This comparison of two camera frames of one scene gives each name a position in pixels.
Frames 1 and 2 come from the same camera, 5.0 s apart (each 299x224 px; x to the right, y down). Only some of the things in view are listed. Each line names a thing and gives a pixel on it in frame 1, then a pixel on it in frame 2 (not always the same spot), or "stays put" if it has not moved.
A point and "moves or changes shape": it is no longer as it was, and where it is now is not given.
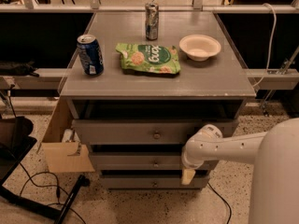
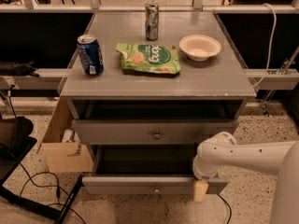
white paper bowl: x=199 y=47 stays put
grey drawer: x=136 y=161 moves or changes shape
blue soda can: x=91 y=54 stays put
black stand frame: x=16 y=141 stays put
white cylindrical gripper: x=191 y=162 -> x=203 y=173
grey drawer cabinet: x=143 y=84 stays put
